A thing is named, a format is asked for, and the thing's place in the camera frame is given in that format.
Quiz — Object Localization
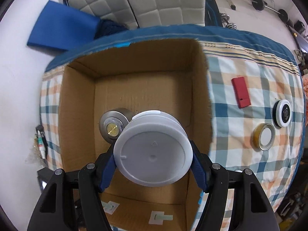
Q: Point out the cardboard box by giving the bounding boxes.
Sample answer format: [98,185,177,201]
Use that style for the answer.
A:
[58,38,213,231]

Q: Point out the black treadmill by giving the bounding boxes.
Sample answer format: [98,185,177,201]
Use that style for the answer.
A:
[289,26,308,53]

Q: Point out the black weight block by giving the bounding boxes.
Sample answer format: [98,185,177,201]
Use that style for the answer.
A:
[295,20,306,33]

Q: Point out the dark blue knit cloth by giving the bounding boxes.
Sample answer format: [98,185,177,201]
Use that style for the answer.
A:
[94,19,128,39]

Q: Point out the dumbbell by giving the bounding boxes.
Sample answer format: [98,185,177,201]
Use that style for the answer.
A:
[220,13,238,30]

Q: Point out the white round plastic jar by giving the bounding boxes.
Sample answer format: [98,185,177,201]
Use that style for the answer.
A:
[113,110,194,187]

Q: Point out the blue foam mat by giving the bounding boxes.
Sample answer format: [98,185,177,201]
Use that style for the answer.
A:
[27,0,100,53]

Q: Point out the white glue tube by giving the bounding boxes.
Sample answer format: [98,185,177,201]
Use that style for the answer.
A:
[36,125,47,159]

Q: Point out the gold rimmed round tin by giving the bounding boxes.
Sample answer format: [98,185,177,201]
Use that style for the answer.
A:
[251,123,276,151]

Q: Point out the red rectangular case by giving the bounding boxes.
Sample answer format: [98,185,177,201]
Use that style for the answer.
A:
[231,76,251,108]

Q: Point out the silver round tin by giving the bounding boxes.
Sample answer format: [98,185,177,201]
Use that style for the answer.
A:
[99,107,135,143]

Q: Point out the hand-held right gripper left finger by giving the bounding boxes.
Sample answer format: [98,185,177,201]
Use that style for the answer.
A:
[27,143,121,231]

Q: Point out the small black barbell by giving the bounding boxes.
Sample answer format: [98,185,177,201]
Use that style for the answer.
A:
[251,0,289,22]

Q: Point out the black and white round jar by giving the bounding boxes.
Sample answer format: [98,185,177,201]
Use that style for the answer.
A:
[274,99,292,128]

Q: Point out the plaid blanket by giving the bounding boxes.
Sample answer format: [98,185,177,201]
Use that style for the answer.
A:
[40,24,305,231]

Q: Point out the grey quilted cushion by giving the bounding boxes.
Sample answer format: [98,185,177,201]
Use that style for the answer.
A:
[68,0,139,29]
[121,0,206,28]

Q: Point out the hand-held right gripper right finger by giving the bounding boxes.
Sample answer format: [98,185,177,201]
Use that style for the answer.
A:
[189,140,281,231]

